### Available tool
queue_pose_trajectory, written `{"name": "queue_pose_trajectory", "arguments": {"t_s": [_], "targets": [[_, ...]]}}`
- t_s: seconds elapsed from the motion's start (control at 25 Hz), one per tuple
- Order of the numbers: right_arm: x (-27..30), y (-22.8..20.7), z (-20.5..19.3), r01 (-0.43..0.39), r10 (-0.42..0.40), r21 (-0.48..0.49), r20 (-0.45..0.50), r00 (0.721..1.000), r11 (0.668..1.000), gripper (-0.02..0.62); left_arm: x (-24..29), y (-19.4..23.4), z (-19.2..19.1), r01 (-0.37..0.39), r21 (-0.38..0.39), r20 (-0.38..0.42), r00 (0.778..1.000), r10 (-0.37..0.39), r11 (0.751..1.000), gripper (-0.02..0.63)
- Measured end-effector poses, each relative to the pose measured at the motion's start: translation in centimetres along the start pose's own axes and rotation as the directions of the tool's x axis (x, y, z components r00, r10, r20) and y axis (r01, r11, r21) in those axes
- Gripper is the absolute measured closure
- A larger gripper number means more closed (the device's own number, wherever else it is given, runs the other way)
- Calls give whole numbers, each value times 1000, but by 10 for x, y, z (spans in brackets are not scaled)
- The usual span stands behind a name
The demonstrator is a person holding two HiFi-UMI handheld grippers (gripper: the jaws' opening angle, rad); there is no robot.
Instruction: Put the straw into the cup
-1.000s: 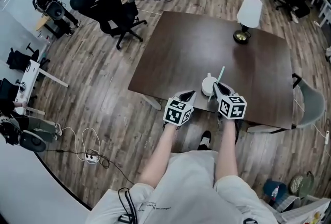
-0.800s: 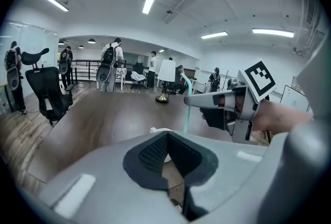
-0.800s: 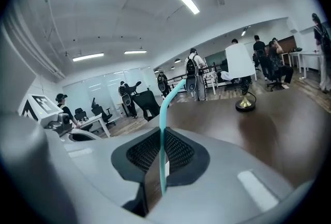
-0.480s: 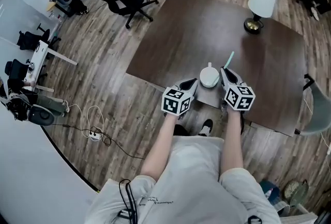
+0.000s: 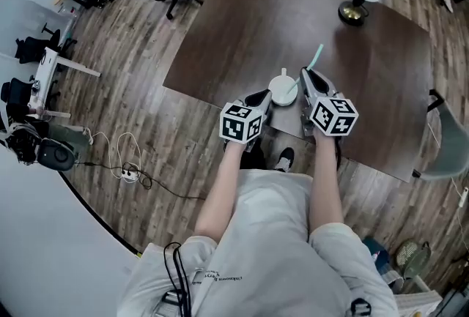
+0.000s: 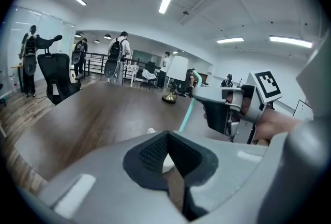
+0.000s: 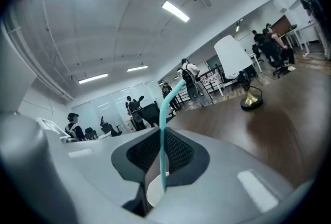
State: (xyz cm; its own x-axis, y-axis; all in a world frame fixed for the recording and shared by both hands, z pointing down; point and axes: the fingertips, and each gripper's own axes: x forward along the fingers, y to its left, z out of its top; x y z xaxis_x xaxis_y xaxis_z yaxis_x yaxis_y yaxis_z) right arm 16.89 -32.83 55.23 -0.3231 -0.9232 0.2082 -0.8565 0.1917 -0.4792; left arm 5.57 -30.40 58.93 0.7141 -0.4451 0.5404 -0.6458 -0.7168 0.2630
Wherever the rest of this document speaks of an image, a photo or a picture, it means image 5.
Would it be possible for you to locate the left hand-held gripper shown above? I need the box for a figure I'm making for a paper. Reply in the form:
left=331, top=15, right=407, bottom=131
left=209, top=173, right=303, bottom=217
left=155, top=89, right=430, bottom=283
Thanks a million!
left=218, top=88, right=274, bottom=153

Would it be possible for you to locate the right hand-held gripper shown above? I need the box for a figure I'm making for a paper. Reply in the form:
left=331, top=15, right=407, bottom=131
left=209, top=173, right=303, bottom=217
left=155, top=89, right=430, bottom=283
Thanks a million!
left=299, top=66, right=360, bottom=138

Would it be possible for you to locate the white cup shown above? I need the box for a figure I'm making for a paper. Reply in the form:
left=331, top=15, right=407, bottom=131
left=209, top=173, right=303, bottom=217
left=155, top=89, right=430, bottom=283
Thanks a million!
left=267, top=67, right=299, bottom=107

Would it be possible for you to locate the teal straw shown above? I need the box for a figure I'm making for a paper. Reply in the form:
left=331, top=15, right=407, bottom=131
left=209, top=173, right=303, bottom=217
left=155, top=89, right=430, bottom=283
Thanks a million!
left=284, top=43, right=325, bottom=97

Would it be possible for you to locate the person's right forearm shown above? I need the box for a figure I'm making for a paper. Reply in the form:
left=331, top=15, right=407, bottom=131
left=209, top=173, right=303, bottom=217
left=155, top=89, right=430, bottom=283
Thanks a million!
left=309, top=131, right=346, bottom=233

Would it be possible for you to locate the person's left forearm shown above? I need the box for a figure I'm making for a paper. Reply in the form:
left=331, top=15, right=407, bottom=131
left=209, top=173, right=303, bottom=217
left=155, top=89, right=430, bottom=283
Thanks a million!
left=193, top=141, right=245, bottom=240

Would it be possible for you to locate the person's black white shoe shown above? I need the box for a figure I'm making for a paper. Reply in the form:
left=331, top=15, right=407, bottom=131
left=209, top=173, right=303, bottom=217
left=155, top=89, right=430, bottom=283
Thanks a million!
left=274, top=146, right=296, bottom=174

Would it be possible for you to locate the green shell chair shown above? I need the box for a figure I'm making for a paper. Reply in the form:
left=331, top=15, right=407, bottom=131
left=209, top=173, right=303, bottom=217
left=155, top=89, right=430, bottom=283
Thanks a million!
left=412, top=88, right=469, bottom=182

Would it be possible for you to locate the white power strip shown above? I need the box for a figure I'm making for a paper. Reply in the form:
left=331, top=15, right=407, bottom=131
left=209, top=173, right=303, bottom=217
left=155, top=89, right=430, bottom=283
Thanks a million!
left=120, top=168, right=141, bottom=184

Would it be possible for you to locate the person's grey clothing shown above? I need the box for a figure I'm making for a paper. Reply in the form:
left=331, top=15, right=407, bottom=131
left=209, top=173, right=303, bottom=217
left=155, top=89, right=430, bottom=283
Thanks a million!
left=119, top=168, right=401, bottom=317

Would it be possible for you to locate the green floor fan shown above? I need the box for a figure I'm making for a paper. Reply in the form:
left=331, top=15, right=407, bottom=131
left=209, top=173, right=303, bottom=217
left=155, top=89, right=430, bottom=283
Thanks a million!
left=394, top=239, right=433, bottom=281

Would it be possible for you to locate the white desk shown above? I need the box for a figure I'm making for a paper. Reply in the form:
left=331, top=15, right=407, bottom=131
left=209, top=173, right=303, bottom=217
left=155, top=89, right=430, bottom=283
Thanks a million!
left=28, top=47, right=102, bottom=119

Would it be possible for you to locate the black floor cable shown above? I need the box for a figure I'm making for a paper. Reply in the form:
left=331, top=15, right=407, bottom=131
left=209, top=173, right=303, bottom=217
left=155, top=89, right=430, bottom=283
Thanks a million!
left=77, top=160, right=207, bottom=201

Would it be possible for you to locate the white hanging cable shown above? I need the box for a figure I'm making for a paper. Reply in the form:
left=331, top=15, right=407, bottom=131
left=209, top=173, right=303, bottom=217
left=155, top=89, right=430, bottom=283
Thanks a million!
left=449, top=176, right=469, bottom=211

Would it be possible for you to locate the black cable on clothing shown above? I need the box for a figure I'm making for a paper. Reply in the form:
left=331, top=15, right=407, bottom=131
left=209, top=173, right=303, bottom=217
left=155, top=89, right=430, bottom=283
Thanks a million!
left=163, top=242, right=194, bottom=317

